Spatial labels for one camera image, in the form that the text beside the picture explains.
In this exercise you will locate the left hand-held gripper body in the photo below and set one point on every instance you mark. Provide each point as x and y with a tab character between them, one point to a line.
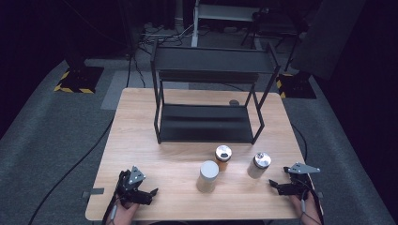
136	175

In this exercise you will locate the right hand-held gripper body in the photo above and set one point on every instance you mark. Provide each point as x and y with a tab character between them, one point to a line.
300	168

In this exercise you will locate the person's left hand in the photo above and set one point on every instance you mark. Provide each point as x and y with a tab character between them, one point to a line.
125	215

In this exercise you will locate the person's right hand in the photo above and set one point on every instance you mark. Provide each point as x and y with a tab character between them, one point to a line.
308	211

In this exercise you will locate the silver can with tab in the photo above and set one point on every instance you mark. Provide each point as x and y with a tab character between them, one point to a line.
259	165

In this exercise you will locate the grey table edge clip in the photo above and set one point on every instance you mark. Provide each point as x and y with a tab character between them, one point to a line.
95	191

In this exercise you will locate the spice jar with white lid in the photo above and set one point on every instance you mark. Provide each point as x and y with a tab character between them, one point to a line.
208	176

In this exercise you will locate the amber spice jar silver lid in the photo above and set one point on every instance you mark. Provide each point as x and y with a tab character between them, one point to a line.
223	156

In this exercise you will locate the black base with yellow stripes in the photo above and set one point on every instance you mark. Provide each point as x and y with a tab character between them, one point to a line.
297	87
82	79

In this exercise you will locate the grey round table grommet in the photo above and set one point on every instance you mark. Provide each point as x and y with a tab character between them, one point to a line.
234	102

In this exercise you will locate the black two-tier metal rack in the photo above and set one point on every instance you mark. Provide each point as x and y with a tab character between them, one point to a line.
205	122

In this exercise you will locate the dark grey panel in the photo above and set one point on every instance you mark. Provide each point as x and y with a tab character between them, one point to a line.
328	37

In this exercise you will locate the black chair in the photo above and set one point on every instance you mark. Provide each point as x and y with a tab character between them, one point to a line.
275	26

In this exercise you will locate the white desk frame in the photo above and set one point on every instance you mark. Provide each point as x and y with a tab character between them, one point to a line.
225	13

